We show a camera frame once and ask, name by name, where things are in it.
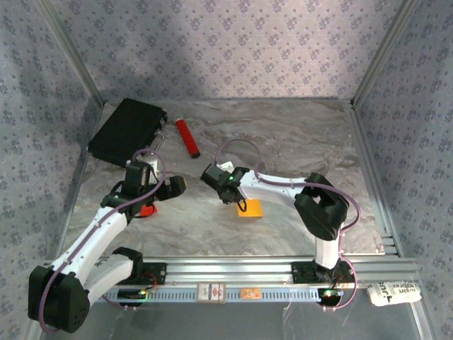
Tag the orange-yellow cloth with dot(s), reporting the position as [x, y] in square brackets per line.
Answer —
[255, 209]

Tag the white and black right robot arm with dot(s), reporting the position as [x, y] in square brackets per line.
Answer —
[269, 191]

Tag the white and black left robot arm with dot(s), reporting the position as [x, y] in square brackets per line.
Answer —
[95, 233]

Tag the small red block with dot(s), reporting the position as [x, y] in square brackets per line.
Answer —
[148, 212]

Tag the red glitter cylinder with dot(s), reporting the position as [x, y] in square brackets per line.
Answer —
[187, 136]

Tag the aluminium base beam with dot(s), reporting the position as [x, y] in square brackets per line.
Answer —
[226, 271]

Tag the white label with red diamond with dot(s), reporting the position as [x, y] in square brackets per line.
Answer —
[211, 293]

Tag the orange label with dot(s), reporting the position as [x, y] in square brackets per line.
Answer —
[251, 293]

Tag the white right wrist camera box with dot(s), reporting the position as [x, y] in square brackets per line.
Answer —
[226, 166]

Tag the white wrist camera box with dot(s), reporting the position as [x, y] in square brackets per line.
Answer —
[152, 166]
[226, 166]

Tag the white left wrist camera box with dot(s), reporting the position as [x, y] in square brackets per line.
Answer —
[152, 166]

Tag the aluminium side rail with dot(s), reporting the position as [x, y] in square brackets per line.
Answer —
[79, 177]
[361, 141]

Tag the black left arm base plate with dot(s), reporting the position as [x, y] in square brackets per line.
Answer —
[155, 274]

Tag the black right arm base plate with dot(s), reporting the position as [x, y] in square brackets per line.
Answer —
[304, 272]

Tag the aluminium frame post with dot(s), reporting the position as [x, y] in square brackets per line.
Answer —
[384, 49]
[70, 49]

